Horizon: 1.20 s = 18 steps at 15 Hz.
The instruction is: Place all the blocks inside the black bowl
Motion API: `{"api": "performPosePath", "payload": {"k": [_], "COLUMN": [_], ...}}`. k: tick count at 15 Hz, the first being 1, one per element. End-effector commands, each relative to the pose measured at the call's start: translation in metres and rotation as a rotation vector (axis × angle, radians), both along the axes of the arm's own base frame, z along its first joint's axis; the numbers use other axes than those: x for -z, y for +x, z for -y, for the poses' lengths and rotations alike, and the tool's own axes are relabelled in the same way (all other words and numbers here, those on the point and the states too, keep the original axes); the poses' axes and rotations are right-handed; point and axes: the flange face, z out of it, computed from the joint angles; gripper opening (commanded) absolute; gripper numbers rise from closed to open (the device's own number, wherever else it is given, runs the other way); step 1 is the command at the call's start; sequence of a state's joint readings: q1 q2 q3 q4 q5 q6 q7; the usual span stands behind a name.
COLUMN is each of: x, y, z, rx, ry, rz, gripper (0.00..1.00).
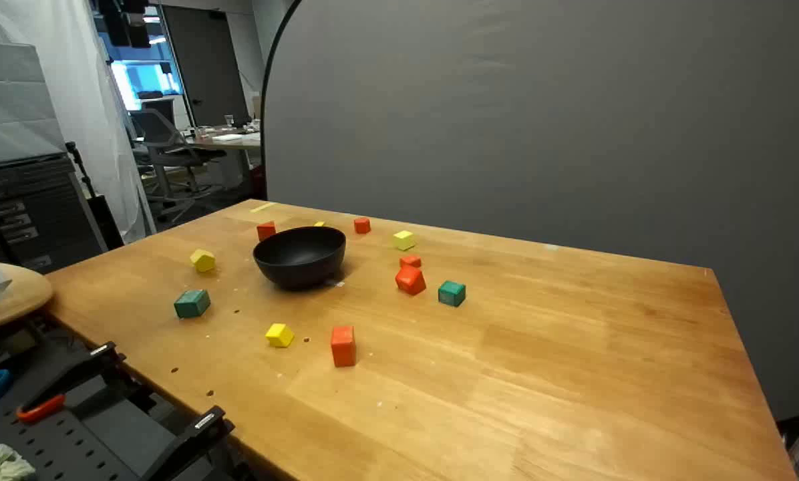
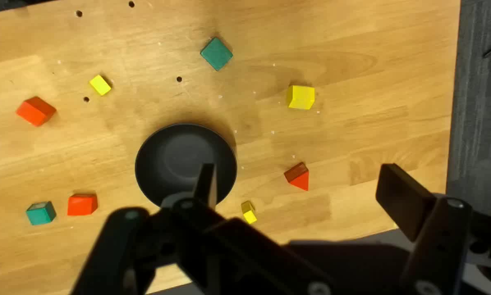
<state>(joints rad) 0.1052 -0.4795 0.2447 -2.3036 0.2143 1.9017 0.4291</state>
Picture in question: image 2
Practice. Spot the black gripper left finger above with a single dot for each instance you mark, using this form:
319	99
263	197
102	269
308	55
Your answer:
147	256

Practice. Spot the red triangular wooden prism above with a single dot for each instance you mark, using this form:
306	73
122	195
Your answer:
298	176

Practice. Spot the small yellow wooden cube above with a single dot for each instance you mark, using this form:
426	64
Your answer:
101	84

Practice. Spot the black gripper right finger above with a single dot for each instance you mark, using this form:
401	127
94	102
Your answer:
442	246

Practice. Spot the black bowl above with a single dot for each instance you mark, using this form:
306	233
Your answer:
168	158

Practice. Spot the teal wooden block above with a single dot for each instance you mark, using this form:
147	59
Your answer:
216	53
40	213

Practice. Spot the small yellow wooden block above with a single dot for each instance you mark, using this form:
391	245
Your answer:
249	212

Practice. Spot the large yellow wooden block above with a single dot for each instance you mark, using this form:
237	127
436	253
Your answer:
301	97

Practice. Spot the orange wooden block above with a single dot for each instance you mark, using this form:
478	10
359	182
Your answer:
35	110
83	204

